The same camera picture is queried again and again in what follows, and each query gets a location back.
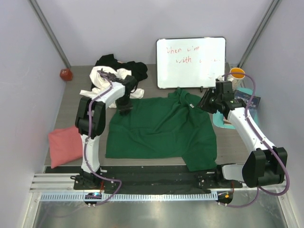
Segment black t-shirt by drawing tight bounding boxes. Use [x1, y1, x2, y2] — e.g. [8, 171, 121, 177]
[95, 54, 148, 82]

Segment white dry-erase board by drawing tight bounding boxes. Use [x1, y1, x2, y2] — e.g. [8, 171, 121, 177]
[156, 37, 226, 89]

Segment white mug orange inside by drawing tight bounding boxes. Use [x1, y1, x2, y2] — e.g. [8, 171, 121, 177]
[228, 67, 245, 90]

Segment white slotted cable duct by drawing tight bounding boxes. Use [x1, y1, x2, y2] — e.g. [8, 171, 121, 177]
[40, 191, 218, 202]

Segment folded pink t-shirt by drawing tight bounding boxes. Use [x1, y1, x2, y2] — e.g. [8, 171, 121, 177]
[48, 126, 83, 169]

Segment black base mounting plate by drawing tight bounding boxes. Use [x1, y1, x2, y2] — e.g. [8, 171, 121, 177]
[70, 165, 242, 194]

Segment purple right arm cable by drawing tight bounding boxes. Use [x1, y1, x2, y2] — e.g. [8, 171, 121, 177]
[217, 72, 290, 208]

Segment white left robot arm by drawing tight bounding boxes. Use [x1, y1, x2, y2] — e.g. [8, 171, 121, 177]
[75, 74, 137, 190]

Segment aluminium frame rail front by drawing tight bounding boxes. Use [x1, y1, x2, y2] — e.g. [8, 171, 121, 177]
[29, 171, 289, 192]

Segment small red cube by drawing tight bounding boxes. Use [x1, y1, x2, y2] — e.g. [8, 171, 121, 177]
[59, 68, 73, 81]

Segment Nineteen Eighty-Four book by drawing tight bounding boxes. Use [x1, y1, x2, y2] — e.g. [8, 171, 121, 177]
[234, 91, 261, 119]

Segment green t-shirt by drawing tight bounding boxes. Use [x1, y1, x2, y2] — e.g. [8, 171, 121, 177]
[105, 89, 217, 171]

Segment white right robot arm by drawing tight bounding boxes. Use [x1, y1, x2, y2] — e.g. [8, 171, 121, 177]
[198, 81, 290, 188]

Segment white t-shirt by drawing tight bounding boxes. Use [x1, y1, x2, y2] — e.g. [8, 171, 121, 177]
[79, 66, 133, 98]

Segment teal plastic mat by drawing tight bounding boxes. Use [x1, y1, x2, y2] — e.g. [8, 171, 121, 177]
[212, 87, 261, 130]

